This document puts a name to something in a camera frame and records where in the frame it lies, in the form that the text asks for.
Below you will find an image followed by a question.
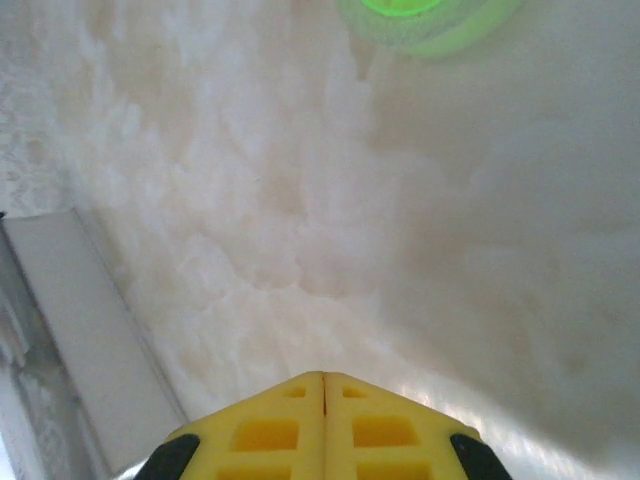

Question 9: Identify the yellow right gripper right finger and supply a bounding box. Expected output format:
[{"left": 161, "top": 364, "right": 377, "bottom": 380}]
[{"left": 323, "top": 372, "right": 514, "bottom": 480}]

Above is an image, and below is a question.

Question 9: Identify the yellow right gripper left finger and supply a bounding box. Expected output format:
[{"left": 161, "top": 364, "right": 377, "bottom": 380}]
[{"left": 124, "top": 370, "right": 326, "bottom": 480}]

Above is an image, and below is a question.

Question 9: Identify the small green sticker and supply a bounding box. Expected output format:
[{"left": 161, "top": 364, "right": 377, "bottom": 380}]
[{"left": 333, "top": 0, "right": 526, "bottom": 60}]

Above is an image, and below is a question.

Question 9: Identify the aluminium back rail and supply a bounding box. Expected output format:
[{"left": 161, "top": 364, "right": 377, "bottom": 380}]
[{"left": 0, "top": 207, "right": 192, "bottom": 480}]

